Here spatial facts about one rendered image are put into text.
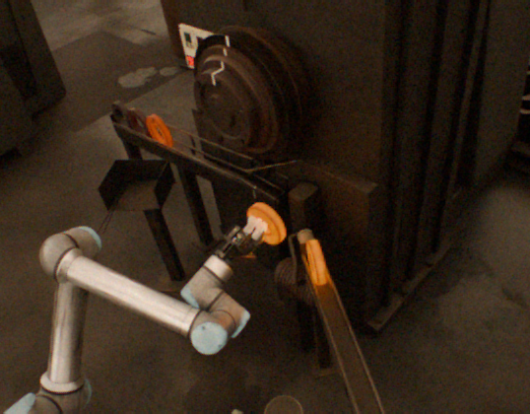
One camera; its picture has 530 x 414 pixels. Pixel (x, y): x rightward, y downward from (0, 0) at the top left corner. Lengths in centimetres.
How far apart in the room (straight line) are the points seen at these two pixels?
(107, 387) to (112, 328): 32
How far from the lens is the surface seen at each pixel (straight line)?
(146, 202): 219
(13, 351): 276
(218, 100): 162
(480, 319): 243
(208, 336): 137
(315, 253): 157
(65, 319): 178
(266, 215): 155
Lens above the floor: 196
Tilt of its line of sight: 43 degrees down
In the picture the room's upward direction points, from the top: 10 degrees counter-clockwise
